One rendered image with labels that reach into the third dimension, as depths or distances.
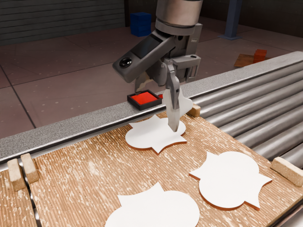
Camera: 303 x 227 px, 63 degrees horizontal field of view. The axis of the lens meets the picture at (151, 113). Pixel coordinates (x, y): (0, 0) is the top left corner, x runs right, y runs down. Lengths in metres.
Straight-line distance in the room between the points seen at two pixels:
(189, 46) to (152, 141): 0.21
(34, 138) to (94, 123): 0.14
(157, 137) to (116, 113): 0.19
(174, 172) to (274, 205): 0.17
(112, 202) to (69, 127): 0.28
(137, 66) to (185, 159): 0.21
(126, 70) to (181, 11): 0.13
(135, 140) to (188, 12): 0.27
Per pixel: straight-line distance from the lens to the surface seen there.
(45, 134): 0.65
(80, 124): 0.66
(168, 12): 0.43
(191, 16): 0.43
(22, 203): 0.48
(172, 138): 0.54
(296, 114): 0.77
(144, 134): 0.55
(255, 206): 0.45
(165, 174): 0.47
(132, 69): 0.42
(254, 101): 0.79
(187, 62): 0.48
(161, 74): 0.47
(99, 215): 0.42
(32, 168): 0.49
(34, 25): 5.21
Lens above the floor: 1.27
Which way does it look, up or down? 32 degrees down
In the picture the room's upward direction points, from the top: straight up
